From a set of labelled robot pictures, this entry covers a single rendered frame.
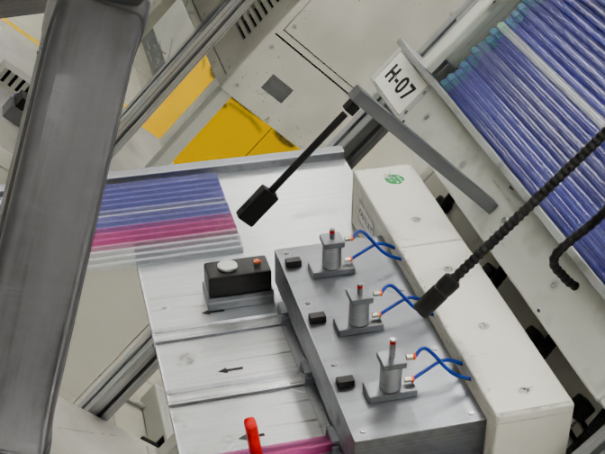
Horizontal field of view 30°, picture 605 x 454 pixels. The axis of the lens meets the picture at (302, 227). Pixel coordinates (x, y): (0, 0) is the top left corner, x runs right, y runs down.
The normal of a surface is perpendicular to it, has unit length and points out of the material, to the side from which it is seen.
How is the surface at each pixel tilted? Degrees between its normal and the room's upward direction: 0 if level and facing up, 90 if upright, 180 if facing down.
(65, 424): 0
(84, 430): 0
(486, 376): 44
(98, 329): 90
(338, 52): 90
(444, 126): 90
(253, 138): 90
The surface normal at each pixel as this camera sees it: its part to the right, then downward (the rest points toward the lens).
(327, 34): 0.25, 0.52
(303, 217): 0.00, -0.84
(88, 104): 0.45, -0.10
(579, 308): -0.69, -0.50
